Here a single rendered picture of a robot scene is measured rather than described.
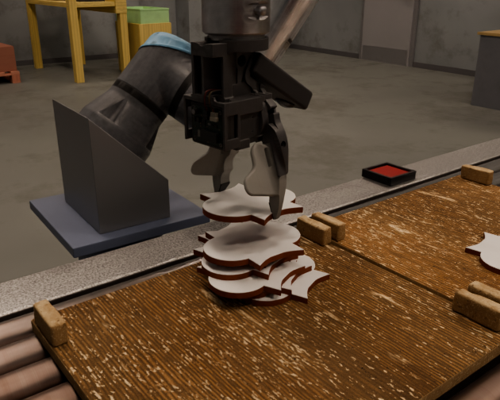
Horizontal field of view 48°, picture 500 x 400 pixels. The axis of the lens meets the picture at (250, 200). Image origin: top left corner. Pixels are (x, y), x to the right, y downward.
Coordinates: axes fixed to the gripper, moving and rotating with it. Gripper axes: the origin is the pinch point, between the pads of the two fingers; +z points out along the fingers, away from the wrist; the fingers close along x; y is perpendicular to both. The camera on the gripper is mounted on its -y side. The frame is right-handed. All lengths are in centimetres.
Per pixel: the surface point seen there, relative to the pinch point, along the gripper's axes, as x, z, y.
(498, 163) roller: 1, 12, -74
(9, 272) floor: -200, 104, -37
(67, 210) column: -50, 17, 1
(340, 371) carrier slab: 21.2, 9.8, 8.3
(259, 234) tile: 0.9, 4.8, -0.8
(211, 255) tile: 1.1, 4.7, 7.4
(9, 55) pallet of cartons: -702, 70, -251
